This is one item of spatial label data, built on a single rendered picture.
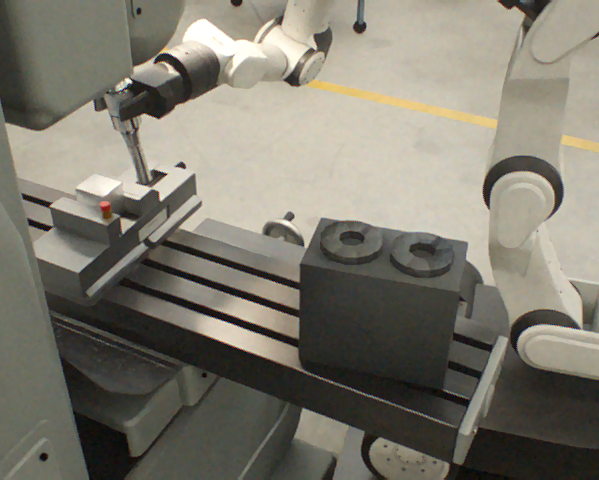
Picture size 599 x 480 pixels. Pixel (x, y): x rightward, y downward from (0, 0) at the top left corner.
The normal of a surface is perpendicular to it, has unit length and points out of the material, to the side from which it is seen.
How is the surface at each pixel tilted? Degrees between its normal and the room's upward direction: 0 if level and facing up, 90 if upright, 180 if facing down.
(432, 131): 0
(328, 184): 0
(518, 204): 90
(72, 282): 90
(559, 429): 0
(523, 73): 90
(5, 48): 90
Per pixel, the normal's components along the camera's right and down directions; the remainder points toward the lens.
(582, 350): -0.27, 0.56
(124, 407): 0.01, -0.81
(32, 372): 0.90, 0.25
